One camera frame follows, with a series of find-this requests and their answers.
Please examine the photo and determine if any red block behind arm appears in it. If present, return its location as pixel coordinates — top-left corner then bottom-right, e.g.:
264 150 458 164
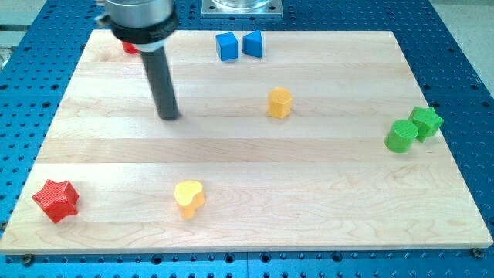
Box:
121 42 139 54

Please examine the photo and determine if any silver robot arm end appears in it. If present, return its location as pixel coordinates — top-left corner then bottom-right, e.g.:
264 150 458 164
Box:
95 0 179 53

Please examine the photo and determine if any blue triangle block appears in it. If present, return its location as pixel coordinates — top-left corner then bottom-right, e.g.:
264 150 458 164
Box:
242 30 263 58

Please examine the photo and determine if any green star block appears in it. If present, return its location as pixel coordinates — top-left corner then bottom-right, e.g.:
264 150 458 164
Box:
408 107 444 143

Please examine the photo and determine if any red star block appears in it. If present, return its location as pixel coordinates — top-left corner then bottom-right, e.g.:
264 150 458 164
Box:
32 179 80 224

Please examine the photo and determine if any yellow hexagon block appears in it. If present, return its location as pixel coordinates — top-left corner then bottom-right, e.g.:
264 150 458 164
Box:
268 87 293 119

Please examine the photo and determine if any wooden board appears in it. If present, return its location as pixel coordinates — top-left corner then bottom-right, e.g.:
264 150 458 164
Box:
1 30 492 254

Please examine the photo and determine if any yellow heart block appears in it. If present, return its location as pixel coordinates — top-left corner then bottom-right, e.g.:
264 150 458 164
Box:
174 181 205 219

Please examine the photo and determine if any blue cube block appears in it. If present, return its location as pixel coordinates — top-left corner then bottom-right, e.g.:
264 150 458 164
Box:
215 32 239 61

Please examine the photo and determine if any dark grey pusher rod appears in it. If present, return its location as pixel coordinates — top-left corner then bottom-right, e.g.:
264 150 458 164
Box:
140 47 179 120

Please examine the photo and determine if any green cylinder block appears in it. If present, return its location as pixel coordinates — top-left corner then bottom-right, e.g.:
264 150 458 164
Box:
384 120 418 153

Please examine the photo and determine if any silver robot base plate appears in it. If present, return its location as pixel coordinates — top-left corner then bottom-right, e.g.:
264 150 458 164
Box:
201 0 283 17

